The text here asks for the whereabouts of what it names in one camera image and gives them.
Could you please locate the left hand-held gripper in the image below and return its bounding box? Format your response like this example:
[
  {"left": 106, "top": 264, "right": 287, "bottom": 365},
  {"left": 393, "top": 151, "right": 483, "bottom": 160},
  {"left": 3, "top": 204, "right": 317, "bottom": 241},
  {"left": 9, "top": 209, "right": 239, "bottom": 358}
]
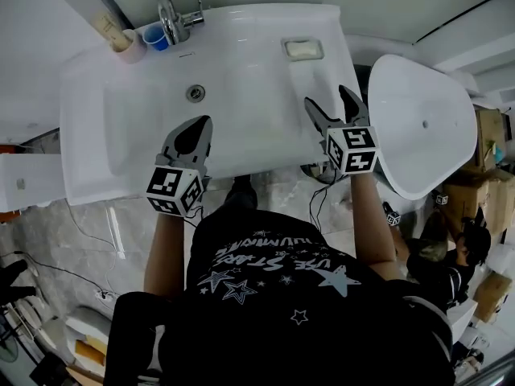
[{"left": 146, "top": 114, "right": 214, "bottom": 218}]

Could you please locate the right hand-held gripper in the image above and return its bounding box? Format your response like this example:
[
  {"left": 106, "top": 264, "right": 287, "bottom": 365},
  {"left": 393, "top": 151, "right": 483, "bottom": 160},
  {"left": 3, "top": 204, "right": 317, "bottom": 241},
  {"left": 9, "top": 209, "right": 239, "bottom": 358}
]
[{"left": 303, "top": 84, "right": 381, "bottom": 175}]

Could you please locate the pale bar of soap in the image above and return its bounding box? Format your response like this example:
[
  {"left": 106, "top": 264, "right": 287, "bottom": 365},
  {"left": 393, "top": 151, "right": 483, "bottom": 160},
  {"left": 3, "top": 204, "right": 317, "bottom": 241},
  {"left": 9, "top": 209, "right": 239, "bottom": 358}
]
[{"left": 285, "top": 41, "right": 319, "bottom": 58}]

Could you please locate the person's left forearm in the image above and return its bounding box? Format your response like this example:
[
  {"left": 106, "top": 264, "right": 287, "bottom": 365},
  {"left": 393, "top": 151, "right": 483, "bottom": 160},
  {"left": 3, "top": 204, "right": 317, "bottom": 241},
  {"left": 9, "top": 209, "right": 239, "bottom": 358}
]
[{"left": 142, "top": 210, "right": 191, "bottom": 299}]

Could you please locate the person's right forearm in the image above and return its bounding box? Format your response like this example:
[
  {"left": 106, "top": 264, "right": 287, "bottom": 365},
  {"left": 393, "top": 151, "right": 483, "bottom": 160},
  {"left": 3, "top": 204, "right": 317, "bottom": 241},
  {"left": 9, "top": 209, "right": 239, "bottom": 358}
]
[{"left": 348, "top": 170, "right": 404, "bottom": 281}]

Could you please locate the grey soap dish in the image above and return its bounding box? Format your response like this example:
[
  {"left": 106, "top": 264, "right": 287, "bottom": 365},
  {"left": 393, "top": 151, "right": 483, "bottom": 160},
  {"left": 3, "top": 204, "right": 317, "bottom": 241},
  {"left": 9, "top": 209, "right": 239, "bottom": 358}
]
[{"left": 280, "top": 36, "right": 326, "bottom": 62}]

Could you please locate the metal sink drain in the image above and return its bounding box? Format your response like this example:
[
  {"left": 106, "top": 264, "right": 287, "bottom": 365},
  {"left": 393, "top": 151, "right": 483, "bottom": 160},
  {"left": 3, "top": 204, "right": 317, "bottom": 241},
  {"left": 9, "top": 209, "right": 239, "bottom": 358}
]
[{"left": 185, "top": 83, "right": 207, "bottom": 104}]

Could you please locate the white ceramic sink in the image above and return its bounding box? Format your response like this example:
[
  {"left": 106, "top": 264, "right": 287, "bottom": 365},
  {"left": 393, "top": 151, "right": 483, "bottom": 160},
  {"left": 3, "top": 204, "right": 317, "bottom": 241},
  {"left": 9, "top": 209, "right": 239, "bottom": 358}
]
[{"left": 59, "top": 2, "right": 357, "bottom": 207}]

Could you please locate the person's black shoe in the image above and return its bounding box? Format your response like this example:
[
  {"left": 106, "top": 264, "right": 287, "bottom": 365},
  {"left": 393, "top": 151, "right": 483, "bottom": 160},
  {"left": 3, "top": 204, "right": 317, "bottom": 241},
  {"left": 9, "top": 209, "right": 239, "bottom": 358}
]
[{"left": 223, "top": 174, "right": 259, "bottom": 212}]

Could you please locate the white oval basin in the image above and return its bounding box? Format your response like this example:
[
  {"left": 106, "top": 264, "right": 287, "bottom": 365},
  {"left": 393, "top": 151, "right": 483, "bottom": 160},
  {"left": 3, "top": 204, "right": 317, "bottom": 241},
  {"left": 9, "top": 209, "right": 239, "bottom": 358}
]
[{"left": 367, "top": 53, "right": 479, "bottom": 201}]

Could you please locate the pink cup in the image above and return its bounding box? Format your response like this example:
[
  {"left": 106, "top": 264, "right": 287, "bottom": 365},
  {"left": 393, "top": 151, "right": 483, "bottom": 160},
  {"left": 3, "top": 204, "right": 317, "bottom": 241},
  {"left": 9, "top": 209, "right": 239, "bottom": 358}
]
[{"left": 110, "top": 29, "right": 147, "bottom": 65}]

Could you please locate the blue plastic cup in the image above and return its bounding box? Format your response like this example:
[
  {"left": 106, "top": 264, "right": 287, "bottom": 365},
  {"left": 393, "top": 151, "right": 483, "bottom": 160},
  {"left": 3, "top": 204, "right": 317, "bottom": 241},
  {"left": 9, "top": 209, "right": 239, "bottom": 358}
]
[{"left": 142, "top": 23, "right": 170, "bottom": 52}]

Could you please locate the chrome faucet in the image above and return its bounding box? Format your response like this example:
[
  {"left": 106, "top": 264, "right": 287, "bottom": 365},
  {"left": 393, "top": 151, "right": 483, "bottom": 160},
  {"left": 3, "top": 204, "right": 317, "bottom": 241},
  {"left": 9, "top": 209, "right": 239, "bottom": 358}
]
[{"left": 157, "top": 0, "right": 206, "bottom": 46}]

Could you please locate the white tube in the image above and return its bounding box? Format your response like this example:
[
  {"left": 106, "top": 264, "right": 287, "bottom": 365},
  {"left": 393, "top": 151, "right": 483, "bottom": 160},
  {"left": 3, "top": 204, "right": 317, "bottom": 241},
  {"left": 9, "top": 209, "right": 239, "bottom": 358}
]
[{"left": 105, "top": 206, "right": 126, "bottom": 260}]

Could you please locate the beige tube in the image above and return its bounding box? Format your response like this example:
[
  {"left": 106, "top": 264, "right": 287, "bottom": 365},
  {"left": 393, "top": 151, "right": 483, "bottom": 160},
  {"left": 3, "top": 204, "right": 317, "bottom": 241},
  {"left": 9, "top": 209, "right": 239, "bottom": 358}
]
[{"left": 89, "top": 9, "right": 132, "bottom": 53}]

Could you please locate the open cardboard box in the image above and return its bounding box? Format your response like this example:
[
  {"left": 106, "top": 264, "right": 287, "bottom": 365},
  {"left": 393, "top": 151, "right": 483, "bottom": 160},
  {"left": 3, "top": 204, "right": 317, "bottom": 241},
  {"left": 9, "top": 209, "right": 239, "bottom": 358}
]
[{"left": 472, "top": 107, "right": 509, "bottom": 172}]

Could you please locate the white cabinet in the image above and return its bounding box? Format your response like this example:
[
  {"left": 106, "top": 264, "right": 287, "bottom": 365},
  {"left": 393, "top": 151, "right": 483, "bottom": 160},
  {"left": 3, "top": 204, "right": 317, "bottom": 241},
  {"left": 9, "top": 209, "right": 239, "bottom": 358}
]
[{"left": 0, "top": 152, "right": 68, "bottom": 213}]

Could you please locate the large cardboard box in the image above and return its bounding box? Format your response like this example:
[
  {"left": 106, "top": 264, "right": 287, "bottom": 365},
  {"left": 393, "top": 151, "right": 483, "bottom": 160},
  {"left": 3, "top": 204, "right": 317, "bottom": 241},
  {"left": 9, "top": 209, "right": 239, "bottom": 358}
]
[{"left": 441, "top": 168, "right": 515, "bottom": 236}]

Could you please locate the black star print shirt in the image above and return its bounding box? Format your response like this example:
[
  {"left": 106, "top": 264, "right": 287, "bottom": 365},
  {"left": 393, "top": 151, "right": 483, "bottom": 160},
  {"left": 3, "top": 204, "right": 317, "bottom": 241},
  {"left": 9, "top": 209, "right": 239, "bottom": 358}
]
[{"left": 105, "top": 208, "right": 456, "bottom": 386}]

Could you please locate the small cardboard box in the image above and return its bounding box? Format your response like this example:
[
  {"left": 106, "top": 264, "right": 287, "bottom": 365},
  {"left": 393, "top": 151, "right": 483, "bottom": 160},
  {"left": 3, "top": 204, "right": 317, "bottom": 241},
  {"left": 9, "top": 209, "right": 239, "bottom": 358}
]
[{"left": 472, "top": 272, "right": 513, "bottom": 324}]

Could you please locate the black cable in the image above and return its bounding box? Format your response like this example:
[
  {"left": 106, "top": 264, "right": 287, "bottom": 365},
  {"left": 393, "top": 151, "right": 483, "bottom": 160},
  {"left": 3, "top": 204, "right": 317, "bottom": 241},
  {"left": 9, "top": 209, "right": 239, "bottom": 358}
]
[{"left": 308, "top": 166, "right": 340, "bottom": 233}]

